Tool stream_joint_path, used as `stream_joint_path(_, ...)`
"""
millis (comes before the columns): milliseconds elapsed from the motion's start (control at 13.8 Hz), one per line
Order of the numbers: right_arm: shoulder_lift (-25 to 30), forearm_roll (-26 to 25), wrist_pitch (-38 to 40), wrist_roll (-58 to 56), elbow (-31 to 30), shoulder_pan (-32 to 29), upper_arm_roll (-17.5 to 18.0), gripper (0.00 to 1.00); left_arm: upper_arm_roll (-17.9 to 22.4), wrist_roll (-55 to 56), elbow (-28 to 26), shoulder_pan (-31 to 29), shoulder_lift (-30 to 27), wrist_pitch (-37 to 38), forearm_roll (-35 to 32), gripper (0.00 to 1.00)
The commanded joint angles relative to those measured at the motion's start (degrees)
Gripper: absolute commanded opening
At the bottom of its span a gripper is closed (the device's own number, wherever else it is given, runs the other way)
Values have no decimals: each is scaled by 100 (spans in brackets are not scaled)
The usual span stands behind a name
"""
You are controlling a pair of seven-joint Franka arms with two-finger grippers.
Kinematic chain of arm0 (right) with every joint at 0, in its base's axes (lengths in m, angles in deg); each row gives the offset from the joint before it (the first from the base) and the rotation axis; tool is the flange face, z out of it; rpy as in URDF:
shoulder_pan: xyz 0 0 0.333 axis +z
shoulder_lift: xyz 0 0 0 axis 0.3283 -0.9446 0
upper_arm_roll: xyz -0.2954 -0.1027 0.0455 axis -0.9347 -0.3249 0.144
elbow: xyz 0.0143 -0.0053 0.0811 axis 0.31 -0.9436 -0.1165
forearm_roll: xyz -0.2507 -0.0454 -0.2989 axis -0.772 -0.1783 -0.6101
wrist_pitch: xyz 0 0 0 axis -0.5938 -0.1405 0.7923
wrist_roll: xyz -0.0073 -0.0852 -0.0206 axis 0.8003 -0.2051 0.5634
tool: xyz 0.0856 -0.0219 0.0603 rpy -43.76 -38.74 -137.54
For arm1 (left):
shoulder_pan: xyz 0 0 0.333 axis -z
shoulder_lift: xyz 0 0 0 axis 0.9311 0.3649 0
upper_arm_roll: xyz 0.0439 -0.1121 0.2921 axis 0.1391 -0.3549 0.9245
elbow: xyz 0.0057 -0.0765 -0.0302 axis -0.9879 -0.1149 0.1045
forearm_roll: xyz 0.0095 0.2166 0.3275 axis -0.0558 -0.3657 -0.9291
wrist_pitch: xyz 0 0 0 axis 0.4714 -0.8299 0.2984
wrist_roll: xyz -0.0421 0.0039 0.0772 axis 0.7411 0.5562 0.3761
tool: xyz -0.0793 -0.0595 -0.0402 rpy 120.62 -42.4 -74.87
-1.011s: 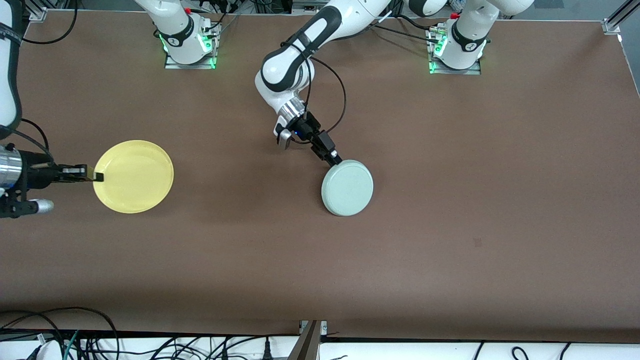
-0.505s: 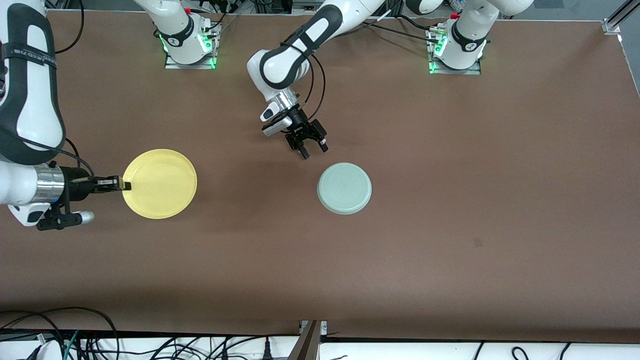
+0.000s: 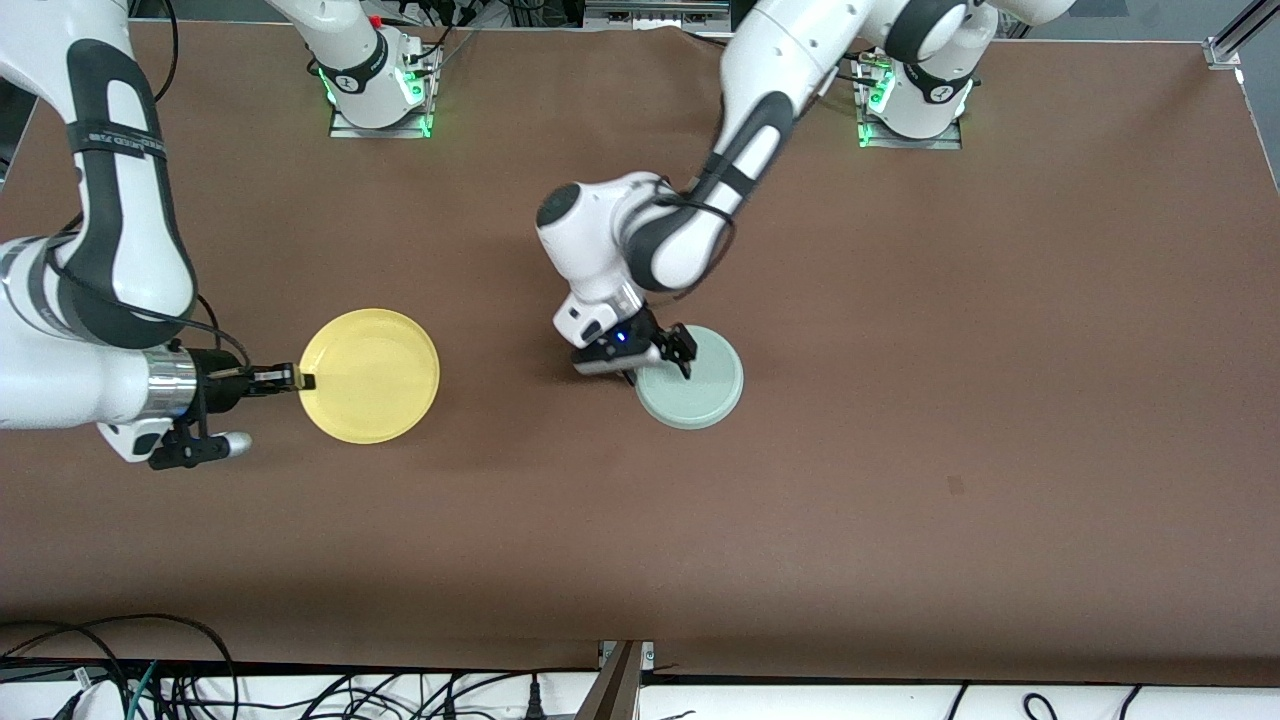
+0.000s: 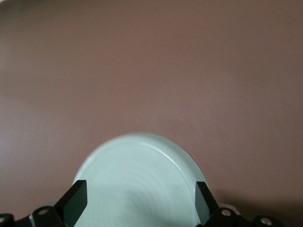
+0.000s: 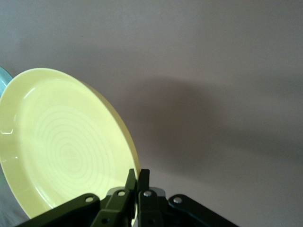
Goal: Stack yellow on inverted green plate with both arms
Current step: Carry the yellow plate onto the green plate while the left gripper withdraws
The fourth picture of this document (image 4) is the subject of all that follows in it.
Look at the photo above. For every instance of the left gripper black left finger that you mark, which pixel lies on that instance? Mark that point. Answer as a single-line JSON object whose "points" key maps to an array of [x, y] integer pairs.
{"points": [[73, 203]]}

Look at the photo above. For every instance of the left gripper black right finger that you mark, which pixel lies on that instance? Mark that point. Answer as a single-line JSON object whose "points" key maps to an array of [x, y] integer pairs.
{"points": [[204, 203]]}

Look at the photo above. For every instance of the pale green plate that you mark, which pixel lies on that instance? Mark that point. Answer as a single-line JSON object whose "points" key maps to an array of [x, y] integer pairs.
{"points": [[142, 177]]}

